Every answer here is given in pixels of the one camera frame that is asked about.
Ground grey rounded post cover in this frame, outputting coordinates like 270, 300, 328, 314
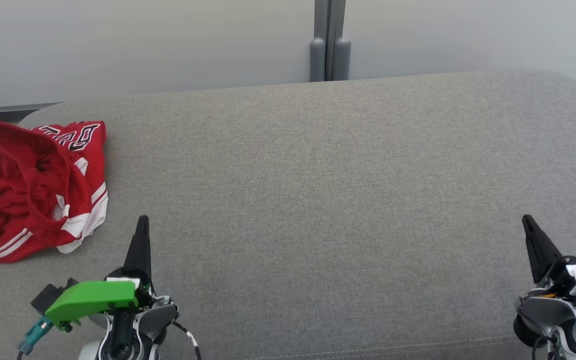
334, 37, 352, 81
310, 37, 327, 82

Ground left camera cable teal connector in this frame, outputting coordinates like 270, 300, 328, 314
16, 315, 55, 360

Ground red shorts with white stripe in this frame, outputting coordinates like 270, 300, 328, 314
0, 120, 91, 264

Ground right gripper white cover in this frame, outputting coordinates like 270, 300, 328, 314
513, 214, 576, 351

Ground grey fabric sofa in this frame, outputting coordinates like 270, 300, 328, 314
0, 70, 576, 360

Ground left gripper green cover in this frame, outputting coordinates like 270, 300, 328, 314
44, 214, 180, 351

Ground grey wall panel post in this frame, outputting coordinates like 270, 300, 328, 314
314, 0, 347, 82

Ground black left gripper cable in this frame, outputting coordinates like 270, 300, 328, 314
170, 319, 203, 360

